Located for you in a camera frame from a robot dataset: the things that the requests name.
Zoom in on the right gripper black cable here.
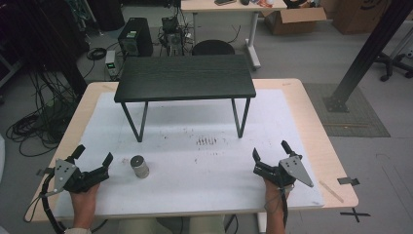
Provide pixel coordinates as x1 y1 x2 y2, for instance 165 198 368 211
280 184 290 229

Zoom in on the open electronics rig with fan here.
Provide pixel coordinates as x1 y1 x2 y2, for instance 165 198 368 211
158 16 187 57

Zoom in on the black tape cross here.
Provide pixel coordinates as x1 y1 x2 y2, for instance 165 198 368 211
339 208 372 224

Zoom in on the white table mat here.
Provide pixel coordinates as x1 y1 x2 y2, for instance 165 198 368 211
52 89 326 219

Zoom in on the black round stool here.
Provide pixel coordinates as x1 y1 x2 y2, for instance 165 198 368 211
191 39 236 57

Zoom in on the large closed cardboard box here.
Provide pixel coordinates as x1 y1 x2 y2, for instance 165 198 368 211
330 0 391 36

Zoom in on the grey power supply unit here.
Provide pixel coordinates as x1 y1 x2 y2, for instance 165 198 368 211
104 50 122 79

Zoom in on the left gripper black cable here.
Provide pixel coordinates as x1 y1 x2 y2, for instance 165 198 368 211
22 171 70 234

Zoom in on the person's left hand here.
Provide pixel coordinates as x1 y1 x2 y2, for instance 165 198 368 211
69 182 102 218

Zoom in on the black office chair base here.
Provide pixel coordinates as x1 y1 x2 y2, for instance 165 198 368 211
374 52 413 83

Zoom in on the black computer tower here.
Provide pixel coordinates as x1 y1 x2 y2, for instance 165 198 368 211
117 17 154 59

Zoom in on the open cardboard box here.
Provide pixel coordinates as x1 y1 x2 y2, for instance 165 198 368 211
260 7 327 36

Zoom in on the grey metal can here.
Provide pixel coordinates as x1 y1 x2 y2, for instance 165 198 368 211
130 155 151 179

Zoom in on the coiled black cable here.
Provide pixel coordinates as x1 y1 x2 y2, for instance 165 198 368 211
86 47 108 61

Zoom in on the small black wooden table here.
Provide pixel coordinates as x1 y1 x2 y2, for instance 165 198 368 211
113 54 257 143

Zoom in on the bundle of black cables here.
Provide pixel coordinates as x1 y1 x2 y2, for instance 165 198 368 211
5 69 86 158

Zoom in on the black metal post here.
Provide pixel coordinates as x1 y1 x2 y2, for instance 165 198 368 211
322 0 413 114

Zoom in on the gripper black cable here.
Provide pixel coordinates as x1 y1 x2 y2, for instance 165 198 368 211
22 171 70 234
280 184 290 229

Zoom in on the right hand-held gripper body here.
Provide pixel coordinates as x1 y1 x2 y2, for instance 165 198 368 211
252 155 316 190

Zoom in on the light wooden desk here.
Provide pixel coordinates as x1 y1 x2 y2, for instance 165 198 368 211
180 0 288 71

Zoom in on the black tape strip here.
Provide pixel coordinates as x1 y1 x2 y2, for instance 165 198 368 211
35 167 55 177
336 176 361 187

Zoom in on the grey floor mat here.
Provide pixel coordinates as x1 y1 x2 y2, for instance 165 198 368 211
303 82 392 138

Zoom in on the person's right hand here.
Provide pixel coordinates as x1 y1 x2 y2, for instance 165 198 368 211
263 177 292 214

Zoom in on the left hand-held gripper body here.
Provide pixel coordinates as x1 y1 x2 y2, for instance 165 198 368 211
45 156 110 198

